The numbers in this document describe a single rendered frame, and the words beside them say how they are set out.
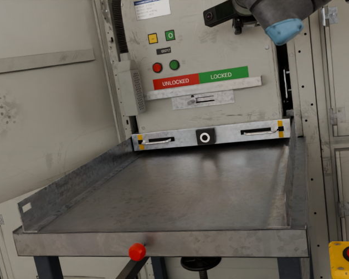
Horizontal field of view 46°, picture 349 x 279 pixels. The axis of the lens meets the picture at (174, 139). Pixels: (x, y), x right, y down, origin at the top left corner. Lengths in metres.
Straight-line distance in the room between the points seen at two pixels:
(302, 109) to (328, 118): 0.08
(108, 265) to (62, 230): 0.86
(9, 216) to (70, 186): 0.85
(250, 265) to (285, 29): 0.92
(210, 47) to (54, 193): 0.66
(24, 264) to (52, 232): 1.07
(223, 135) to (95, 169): 0.43
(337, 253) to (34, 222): 0.66
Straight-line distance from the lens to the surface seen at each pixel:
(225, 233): 0.77
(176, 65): 1.35
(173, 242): 0.81
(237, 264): 1.59
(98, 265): 1.78
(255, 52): 1.31
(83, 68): 1.46
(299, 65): 1.36
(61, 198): 1.07
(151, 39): 1.39
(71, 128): 1.42
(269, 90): 1.31
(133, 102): 1.31
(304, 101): 1.37
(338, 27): 1.34
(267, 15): 0.97
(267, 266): 1.58
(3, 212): 1.94
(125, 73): 1.31
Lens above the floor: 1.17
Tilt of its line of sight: 11 degrees down
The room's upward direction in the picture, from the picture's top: 9 degrees counter-clockwise
